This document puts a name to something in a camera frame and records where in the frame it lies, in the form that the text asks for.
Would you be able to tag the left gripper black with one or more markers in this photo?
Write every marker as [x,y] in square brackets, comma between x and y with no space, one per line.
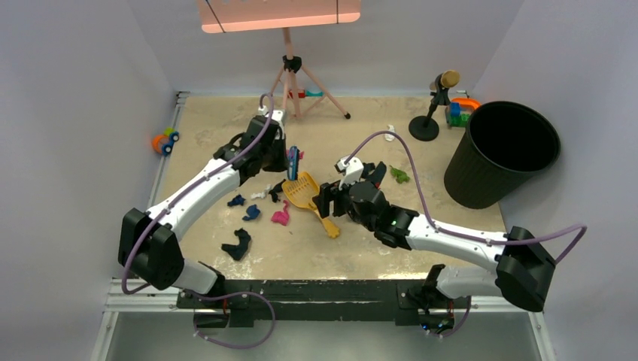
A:
[282,163]

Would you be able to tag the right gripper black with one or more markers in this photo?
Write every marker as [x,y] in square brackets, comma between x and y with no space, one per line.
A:
[328,193]

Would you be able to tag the blue hand brush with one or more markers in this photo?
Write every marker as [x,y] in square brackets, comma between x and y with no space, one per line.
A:
[293,163]

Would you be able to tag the yellow slotted scoop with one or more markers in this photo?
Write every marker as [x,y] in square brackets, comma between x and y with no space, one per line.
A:
[300,193]

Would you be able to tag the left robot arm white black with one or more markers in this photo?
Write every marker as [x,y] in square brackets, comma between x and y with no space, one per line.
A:
[149,240]

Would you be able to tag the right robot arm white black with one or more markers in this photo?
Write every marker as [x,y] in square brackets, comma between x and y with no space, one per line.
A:
[500,264]

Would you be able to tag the black paper scrap centre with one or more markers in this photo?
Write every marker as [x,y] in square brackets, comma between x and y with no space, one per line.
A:
[276,190]

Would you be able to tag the white twisted paper scrap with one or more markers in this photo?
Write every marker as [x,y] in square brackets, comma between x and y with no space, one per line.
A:
[263,194]

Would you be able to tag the pink paper scrap centre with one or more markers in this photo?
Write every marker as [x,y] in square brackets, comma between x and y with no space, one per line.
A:
[282,217]

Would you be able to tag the black crumpled paper scrap right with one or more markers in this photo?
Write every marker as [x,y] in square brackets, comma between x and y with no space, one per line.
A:
[374,173]

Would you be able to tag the red teal toy behind tripod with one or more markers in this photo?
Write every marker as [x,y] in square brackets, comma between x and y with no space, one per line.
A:
[303,93]

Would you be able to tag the blue paper scrap middle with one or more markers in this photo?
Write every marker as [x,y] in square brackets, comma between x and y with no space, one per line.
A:
[237,200]

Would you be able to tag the blue paper scrap under gripper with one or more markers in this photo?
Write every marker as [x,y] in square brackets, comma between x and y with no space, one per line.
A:
[252,213]

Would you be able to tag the green paper scrap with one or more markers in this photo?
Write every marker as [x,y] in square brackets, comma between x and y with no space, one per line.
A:
[399,175]

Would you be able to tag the white paper scrap far right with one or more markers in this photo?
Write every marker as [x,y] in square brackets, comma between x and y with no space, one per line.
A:
[389,136]

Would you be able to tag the pink tripod stand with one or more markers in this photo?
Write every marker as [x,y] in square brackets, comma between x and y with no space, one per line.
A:
[291,65]

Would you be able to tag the orange green toy car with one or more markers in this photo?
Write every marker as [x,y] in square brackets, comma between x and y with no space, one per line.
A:
[163,143]

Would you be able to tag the black microphone stand gold head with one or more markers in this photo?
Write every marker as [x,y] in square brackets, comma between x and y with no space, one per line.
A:
[425,128]

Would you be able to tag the pink light panel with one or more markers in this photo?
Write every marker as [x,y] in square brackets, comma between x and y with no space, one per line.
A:
[242,16]

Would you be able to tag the colourful block toy orange arch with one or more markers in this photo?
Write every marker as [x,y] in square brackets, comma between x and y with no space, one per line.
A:
[458,112]

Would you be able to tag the black trash bin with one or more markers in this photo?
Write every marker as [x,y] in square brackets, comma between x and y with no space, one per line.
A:
[505,144]

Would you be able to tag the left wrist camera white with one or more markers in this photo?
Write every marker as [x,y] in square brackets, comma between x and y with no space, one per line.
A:
[271,112]

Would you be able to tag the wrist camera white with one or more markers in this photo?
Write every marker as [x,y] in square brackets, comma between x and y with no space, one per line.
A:
[271,112]
[351,169]

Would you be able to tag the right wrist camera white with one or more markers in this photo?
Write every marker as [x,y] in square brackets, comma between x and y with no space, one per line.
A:
[351,169]

